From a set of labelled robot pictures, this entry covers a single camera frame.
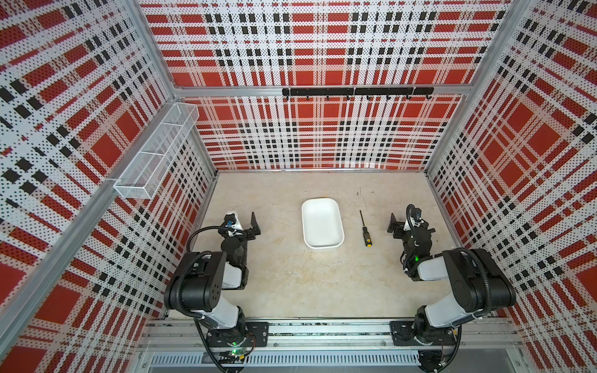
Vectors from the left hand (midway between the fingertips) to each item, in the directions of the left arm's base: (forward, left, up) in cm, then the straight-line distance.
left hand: (245, 214), depth 89 cm
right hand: (+1, -64, -3) cm, 65 cm away
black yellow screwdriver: (-6, -49, -11) cm, 51 cm away
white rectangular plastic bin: (+5, -31, -16) cm, 35 cm away
